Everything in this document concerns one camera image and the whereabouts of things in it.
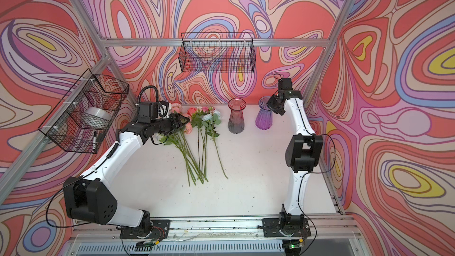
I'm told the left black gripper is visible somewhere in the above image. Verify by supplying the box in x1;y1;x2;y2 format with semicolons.
150;112;190;136

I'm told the coral pink rose stem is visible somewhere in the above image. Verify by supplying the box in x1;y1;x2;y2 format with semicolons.
185;107;207;182

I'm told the purple glass vase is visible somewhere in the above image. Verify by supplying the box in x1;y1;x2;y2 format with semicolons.
255;96;273;130

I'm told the magenta rose stem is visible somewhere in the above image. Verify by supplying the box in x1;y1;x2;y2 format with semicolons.
196;106;208;181

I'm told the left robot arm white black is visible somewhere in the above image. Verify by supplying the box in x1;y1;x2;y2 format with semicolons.
63;113;190;238

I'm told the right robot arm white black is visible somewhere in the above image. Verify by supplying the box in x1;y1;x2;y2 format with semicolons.
267;90;323;236

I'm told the red glass vase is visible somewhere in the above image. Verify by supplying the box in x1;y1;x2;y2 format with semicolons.
228;98;246;134

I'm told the pale pink flower bunch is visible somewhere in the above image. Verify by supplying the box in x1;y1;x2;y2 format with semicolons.
159;103;204;186

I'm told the silver tape roll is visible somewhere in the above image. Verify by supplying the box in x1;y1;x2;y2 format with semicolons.
83;107;111;129

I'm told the black marker pen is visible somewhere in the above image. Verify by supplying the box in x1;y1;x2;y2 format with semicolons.
92;131;97;152

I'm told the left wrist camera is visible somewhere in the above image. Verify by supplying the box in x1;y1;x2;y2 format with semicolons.
137;101;169;124

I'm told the back black wire basket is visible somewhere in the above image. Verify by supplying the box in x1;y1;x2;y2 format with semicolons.
178;32;256;73

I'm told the black wire basket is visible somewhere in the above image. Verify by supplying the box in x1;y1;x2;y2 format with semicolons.
178;32;256;73
39;70;129;154

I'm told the left black wire basket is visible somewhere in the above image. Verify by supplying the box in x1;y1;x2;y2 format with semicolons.
39;70;129;154

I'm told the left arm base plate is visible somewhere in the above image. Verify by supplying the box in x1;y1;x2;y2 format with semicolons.
120;219;171;240

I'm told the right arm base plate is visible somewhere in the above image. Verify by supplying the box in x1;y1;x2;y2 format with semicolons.
258;218;312;239

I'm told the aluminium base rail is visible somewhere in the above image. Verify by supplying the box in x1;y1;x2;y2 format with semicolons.
70;214;363;242

